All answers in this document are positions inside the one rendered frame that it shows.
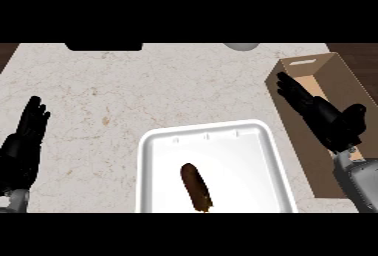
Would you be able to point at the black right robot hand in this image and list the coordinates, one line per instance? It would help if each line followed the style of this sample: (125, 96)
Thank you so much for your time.
(324, 120)

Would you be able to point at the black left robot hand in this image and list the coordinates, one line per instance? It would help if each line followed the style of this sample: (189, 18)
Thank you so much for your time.
(22, 146)

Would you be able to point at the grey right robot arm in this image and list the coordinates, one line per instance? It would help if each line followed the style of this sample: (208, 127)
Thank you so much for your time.
(355, 180)

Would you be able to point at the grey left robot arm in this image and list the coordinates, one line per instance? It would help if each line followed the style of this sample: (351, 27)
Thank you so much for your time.
(13, 201)

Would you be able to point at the brown cardboard box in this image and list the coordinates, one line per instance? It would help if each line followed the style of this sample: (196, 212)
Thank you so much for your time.
(324, 110)

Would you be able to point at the white foam tray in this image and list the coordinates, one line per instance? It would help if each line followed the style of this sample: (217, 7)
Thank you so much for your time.
(215, 166)

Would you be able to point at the brown sweet potato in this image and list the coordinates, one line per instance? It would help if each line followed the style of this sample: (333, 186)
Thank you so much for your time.
(196, 188)

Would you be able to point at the grey round object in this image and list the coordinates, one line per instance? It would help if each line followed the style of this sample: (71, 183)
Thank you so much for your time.
(240, 46)

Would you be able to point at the black appliance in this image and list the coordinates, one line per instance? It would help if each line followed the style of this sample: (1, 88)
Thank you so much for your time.
(103, 47)

